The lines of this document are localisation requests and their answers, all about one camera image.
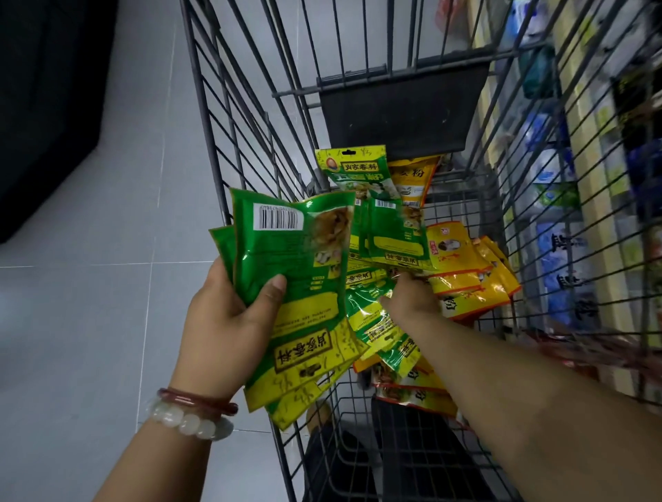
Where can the person's left hand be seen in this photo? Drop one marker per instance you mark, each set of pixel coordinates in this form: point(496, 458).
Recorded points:
point(222, 347)

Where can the person's right hand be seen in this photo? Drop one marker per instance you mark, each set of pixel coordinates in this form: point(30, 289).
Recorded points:
point(414, 302)

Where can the pile of seasoning packets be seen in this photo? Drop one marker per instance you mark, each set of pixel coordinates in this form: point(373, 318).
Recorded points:
point(465, 259)

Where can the wooden store shelving with goods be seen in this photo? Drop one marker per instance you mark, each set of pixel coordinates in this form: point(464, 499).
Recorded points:
point(598, 238)

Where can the person's right forearm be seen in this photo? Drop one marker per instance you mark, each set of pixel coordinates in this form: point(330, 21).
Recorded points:
point(538, 414)

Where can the black plastic cart flap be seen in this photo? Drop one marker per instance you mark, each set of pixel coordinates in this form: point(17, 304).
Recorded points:
point(403, 109)

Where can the brown shoe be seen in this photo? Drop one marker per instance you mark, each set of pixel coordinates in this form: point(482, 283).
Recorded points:
point(319, 416)

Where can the row of blue packets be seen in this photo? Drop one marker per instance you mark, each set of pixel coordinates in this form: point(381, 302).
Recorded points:
point(559, 269)

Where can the black trousers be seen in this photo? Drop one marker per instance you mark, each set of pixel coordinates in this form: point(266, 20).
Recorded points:
point(341, 465)

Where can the row of small dark bottles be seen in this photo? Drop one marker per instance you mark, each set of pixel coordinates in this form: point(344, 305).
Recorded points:
point(641, 155)

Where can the black display base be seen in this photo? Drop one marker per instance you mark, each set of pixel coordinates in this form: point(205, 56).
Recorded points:
point(47, 103)

